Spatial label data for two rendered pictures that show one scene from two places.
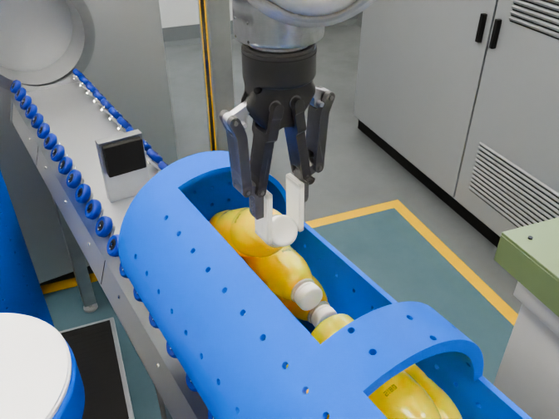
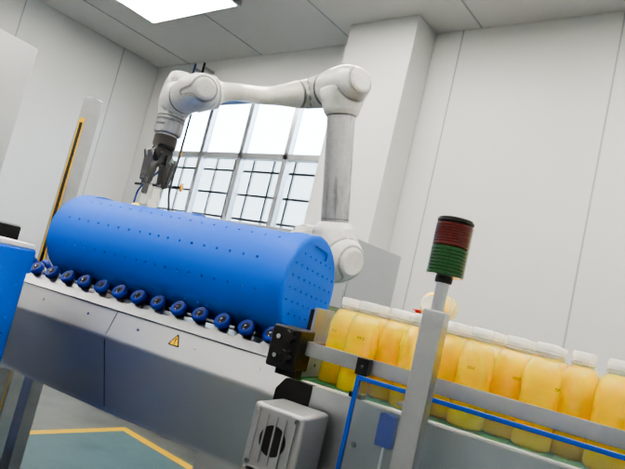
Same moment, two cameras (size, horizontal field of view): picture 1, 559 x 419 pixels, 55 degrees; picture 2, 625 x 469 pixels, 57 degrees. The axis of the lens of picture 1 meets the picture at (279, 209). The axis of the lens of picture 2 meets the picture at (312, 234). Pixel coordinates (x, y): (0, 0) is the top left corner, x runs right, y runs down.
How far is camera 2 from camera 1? 1.47 m
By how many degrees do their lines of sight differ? 49
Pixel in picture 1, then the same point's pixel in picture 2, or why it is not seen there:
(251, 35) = (163, 127)
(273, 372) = (156, 217)
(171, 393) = (55, 305)
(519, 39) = not seen: hidden behind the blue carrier
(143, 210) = (75, 202)
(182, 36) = not seen: outside the picture
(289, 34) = (175, 129)
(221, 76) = not seen: hidden behind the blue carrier
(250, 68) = (158, 138)
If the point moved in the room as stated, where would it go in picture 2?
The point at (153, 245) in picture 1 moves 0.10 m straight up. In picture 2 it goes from (85, 208) to (93, 178)
